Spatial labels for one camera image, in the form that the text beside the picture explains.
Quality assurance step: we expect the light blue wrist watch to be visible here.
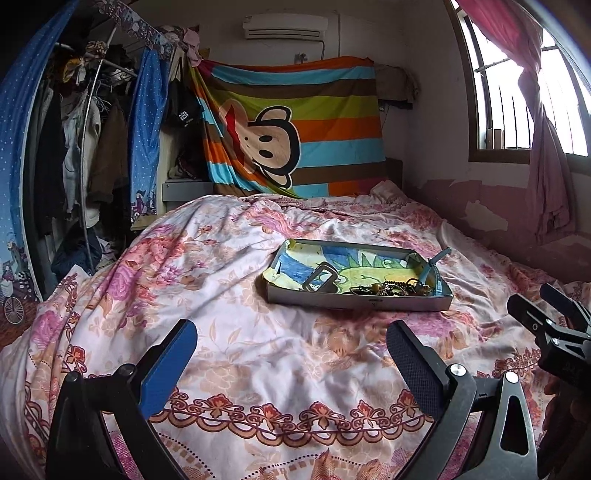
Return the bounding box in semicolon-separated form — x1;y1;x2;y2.
406;248;452;296

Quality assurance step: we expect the person's right hand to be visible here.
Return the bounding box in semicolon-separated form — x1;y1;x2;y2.
543;376;574;445

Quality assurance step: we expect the pink cloth bundle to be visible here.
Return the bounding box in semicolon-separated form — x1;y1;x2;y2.
181;26;205;68

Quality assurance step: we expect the striped monkey print blanket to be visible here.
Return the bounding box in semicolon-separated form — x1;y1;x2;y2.
187;55;389;200

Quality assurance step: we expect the row of hanging clothes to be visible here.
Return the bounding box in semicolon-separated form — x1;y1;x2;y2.
32;41;140;280

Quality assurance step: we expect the metal wardrobe pole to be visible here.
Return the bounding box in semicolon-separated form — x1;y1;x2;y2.
79;46;117;274

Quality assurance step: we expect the tangle of bead necklaces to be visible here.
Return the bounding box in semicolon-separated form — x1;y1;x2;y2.
348;277;435;299

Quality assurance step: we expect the white air conditioner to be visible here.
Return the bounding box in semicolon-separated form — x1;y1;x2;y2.
243;13;328;40

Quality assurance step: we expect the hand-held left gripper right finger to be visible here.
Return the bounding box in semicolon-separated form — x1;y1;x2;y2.
386;320;539;480

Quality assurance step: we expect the shallow tray with crayon drawing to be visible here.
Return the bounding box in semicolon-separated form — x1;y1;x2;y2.
262;239;454;313

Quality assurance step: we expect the patterned fabric wardrobe top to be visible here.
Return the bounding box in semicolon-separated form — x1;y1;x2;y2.
95;0;182;62

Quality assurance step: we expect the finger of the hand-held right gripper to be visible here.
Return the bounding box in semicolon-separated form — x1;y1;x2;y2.
506;293;563;346
539;282;591;326

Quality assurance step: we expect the pink window curtain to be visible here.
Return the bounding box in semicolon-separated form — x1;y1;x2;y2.
455;0;579;246

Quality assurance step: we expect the window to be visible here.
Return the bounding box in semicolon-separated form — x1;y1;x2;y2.
445;0;591;164

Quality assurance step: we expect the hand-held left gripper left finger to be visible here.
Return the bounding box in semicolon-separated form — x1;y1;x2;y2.
46;318;198;480

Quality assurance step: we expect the dark wooden headboard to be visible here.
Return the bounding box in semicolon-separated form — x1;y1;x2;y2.
385;158;404;188

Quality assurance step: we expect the blue dotted wardrobe curtain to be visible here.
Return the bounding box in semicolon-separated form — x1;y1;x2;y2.
128;46;170;217
0;0;80;324

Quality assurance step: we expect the brown hanging cloth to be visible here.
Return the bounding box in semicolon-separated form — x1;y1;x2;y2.
375;64;422;105

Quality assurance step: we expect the white bedside shelf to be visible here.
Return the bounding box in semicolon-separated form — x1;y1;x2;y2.
161;179;214;203

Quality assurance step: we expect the pink floral bed cover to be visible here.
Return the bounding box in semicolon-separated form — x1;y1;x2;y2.
0;180;591;480

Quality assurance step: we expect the silver rectangular buckle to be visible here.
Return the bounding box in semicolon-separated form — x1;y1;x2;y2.
301;261;341;293

